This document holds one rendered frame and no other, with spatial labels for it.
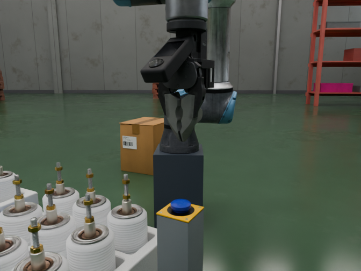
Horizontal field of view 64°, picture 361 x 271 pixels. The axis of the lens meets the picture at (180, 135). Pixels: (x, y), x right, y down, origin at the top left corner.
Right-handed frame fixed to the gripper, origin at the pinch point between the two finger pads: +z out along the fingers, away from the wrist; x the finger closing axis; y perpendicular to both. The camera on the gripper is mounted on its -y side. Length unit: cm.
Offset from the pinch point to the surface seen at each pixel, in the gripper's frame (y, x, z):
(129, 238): 1.0, 13.8, 25.5
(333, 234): 67, -28, 46
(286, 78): 1042, 156, -9
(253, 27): 986, 265, -179
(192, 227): -1.7, -3.6, 16.9
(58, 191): 3.4, 40.2, 20.2
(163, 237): -3.4, 1.8, 19.5
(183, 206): -1.2, -1.4, 13.4
